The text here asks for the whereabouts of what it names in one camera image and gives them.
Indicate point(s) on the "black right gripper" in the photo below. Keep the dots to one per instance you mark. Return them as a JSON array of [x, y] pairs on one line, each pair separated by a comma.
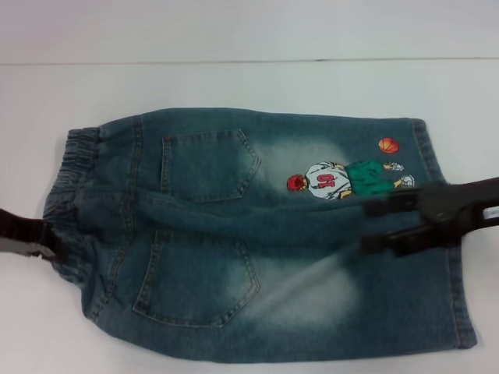
[[456, 210]]

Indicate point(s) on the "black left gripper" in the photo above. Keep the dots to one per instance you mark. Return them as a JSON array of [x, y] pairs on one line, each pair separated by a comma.
[[19, 230]]

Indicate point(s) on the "blue denim shorts basketball embroidery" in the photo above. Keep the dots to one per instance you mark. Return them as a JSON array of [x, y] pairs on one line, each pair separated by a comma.
[[241, 233]]

